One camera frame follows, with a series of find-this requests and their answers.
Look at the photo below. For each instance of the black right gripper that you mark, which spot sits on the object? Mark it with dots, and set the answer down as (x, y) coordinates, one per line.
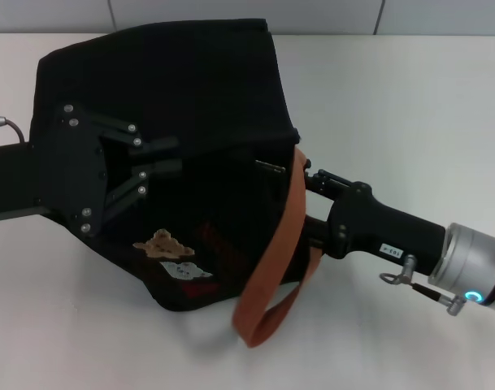
(377, 227)

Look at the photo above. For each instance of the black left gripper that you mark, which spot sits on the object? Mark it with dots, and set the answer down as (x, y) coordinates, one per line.
(60, 170)

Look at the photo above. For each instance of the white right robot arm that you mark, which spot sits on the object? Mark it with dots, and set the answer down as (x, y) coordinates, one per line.
(466, 256)

